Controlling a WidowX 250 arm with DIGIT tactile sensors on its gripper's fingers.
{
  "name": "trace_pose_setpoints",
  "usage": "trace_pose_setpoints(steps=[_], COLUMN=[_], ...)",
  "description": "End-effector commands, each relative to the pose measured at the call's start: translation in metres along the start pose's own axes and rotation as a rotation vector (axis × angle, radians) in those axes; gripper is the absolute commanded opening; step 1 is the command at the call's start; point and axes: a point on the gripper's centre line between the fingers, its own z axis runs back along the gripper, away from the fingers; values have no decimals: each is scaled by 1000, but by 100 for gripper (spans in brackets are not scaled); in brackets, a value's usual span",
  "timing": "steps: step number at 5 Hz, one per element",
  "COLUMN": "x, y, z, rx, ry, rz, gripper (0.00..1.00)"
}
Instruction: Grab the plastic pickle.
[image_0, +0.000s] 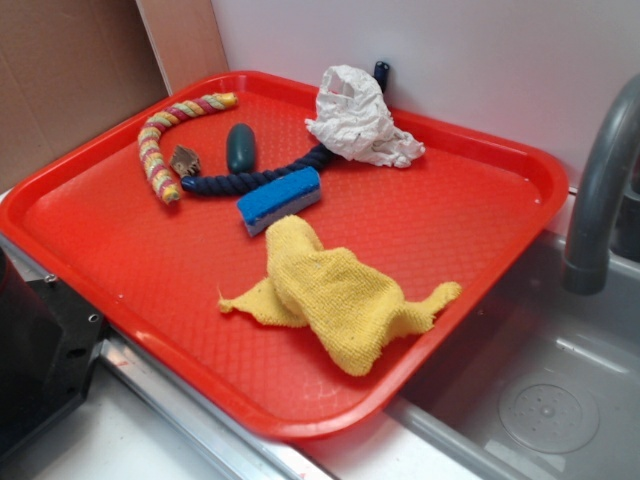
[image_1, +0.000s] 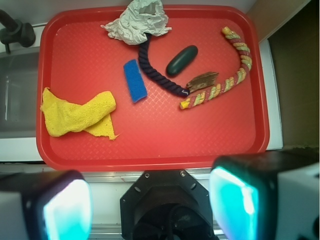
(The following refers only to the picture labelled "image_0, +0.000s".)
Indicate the small dark blue cylinder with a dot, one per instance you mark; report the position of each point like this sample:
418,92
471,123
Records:
381,74

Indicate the grey toy faucet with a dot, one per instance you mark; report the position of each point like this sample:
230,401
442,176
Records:
605,216

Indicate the dark green plastic pickle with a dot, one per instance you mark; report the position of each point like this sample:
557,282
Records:
241,150

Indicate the grey plastic sink basin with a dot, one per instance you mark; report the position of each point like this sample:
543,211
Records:
536,382

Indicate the crumpled white paper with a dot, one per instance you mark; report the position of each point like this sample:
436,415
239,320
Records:
353,121

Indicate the brown cardboard panel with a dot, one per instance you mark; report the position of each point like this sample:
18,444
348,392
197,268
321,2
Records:
70,70

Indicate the blue sponge block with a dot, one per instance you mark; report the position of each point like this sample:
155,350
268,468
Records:
284,196

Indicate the red plastic tray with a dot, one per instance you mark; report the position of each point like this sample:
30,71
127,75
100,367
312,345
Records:
464,212

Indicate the yellow cloth towel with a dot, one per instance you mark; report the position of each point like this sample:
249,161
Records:
354,310

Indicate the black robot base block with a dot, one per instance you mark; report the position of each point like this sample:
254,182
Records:
50,339

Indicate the metal table edge rail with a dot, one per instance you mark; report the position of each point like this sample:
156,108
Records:
139,421

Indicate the small brown wooden piece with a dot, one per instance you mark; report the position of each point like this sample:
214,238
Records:
185,162

